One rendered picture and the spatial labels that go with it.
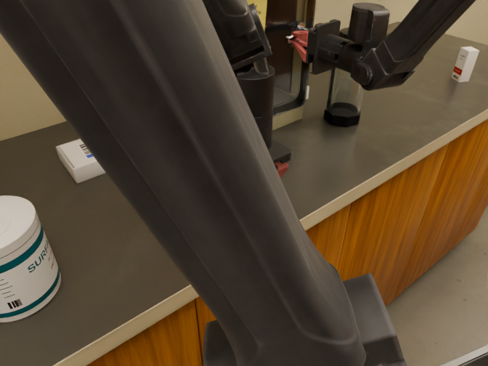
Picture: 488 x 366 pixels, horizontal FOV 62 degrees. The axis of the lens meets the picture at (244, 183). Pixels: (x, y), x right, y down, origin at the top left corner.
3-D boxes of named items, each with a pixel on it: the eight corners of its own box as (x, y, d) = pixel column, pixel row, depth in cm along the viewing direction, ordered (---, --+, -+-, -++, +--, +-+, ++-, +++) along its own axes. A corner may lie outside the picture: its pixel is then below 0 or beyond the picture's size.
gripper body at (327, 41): (334, 17, 83) (362, 26, 79) (328, 65, 89) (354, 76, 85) (311, 23, 80) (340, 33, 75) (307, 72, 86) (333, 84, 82)
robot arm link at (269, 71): (229, 70, 46) (278, 70, 46) (226, 51, 52) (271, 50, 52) (229, 124, 50) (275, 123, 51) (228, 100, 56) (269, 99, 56)
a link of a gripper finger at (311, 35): (306, 14, 89) (338, 25, 83) (303, 47, 93) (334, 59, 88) (283, 20, 86) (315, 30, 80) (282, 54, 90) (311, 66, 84)
